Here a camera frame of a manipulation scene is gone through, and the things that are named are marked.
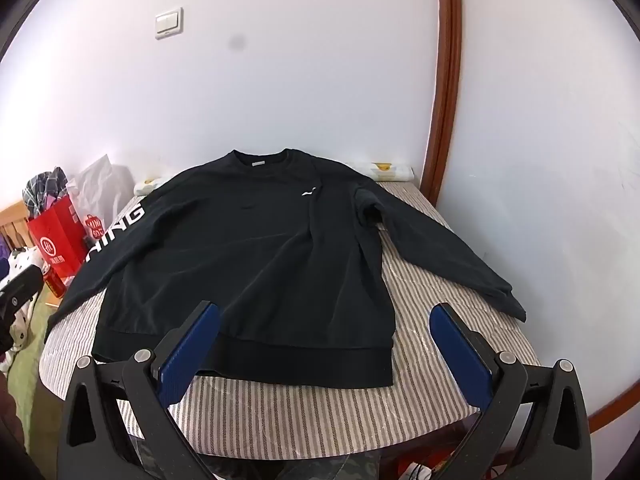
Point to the black sweatshirt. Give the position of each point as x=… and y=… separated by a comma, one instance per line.
x=240, y=260

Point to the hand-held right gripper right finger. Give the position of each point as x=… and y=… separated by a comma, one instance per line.
x=462, y=355

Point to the white wall switch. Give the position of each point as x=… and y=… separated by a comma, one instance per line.
x=168, y=23

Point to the striped quilt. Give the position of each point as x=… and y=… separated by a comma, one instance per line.
x=320, y=410

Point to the red can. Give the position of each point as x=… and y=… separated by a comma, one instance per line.
x=55, y=282

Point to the brown wooden door frame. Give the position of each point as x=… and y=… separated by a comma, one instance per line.
x=446, y=70

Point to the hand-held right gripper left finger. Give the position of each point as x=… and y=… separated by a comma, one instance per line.
x=187, y=345

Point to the white plastic bag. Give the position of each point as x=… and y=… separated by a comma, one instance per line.
x=100, y=185

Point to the purple cloth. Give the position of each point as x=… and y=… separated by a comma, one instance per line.
x=3, y=255

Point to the plaid cloth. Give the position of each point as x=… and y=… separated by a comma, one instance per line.
x=45, y=190

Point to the red shopping bag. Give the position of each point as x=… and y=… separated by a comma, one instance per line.
x=57, y=240

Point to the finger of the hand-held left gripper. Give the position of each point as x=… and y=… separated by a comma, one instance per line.
x=22, y=285

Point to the wooden furniture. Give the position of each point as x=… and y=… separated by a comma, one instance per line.
x=12, y=222

